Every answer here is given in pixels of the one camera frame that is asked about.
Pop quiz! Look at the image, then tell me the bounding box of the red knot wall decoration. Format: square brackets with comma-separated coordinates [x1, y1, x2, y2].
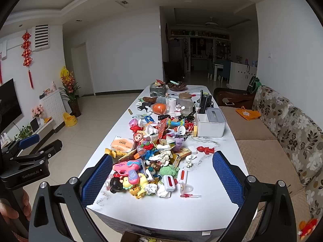
[21, 31, 35, 89]

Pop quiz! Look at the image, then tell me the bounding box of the white radiator cover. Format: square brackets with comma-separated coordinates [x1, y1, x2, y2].
[39, 90, 68, 133]

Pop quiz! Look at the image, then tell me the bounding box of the yellow flower potted plant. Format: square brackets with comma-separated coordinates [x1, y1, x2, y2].
[58, 66, 82, 118]

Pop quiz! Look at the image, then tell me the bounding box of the red figure toy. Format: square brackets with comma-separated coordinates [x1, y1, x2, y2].
[196, 146, 215, 156]

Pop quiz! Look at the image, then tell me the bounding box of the yellow chick toy teal trim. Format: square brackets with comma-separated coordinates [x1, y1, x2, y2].
[123, 173, 150, 191]

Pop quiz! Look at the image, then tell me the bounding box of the black green backpack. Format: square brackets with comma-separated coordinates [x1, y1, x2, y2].
[246, 76, 263, 94]

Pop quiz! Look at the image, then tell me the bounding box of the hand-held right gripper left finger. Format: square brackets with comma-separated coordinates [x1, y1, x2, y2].
[28, 154, 113, 242]

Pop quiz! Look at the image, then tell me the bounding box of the floral sofa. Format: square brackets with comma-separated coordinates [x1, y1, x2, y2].
[213, 85, 323, 218]

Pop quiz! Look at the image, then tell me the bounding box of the orange tissue pack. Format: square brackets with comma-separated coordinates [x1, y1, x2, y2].
[110, 136, 136, 153]

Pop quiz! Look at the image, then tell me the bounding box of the red plush toy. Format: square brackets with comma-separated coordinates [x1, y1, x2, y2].
[299, 218, 319, 238]

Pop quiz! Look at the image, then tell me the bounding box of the pink toy gun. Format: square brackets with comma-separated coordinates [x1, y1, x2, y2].
[112, 158, 143, 185]

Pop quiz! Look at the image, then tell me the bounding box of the black television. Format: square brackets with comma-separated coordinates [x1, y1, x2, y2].
[0, 78, 23, 135]

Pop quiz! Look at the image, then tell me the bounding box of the glass jar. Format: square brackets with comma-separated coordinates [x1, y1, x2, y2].
[178, 93, 195, 117]

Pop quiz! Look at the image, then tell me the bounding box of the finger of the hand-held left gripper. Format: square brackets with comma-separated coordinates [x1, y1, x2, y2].
[0, 134, 40, 158]
[10, 139, 63, 165]

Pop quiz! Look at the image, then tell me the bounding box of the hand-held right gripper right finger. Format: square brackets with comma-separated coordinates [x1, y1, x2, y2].
[213, 151, 296, 242]

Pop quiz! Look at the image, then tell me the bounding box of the small white-framed tablet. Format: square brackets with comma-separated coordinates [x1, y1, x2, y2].
[29, 118, 41, 133]

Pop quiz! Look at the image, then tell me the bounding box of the green fuzzy toy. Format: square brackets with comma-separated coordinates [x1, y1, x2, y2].
[158, 164, 179, 177]

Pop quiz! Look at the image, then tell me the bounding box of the clear plastic cap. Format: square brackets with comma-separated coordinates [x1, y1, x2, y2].
[179, 183, 194, 195]

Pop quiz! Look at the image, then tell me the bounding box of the white door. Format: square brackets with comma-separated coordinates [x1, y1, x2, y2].
[71, 42, 95, 97]

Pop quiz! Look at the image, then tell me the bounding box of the grey tin box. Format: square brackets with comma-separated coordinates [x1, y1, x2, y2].
[149, 80, 167, 95]

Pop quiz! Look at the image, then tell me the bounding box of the white television cabinet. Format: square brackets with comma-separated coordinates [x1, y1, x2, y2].
[0, 118, 55, 154]

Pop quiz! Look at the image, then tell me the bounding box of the wooden bowl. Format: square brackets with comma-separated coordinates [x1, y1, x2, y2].
[167, 81, 188, 92]

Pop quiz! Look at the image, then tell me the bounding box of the orange round toy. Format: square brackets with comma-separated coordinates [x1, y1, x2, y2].
[152, 102, 169, 115]

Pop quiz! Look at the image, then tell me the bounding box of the yellow toy excavator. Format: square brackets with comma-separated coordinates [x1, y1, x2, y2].
[129, 185, 147, 199]

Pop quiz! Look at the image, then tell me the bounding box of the yellow potty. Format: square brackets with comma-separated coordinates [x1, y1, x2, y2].
[62, 112, 78, 128]

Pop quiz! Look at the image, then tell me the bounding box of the wooden side table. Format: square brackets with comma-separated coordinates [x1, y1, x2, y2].
[213, 87, 256, 107]

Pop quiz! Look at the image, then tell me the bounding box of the white storage box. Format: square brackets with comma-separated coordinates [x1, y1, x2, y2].
[196, 107, 227, 138]

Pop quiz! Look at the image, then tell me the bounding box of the red monkey doll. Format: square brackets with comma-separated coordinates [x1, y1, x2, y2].
[133, 131, 145, 146]

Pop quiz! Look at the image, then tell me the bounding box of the wall air vent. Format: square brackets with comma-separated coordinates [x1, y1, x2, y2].
[34, 24, 50, 49]

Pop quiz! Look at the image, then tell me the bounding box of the white device red button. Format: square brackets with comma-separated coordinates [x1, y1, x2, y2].
[177, 169, 189, 184]
[162, 175, 177, 192]

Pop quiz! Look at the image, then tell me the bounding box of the green trailing plant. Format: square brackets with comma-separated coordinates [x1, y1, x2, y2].
[15, 125, 34, 142]

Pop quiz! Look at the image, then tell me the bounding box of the person's left hand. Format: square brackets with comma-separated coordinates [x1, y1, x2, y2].
[0, 190, 32, 221]

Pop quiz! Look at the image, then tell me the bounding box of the orange cloth bag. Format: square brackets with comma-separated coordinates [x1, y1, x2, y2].
[235, 106, 261, 121]

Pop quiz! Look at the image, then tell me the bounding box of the blue dining chair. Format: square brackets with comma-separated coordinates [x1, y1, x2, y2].
[214, 60, 232, 81]

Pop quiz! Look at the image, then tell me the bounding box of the pink flower bouquet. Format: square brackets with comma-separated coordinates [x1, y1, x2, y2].
[31, 104, 45, 126]

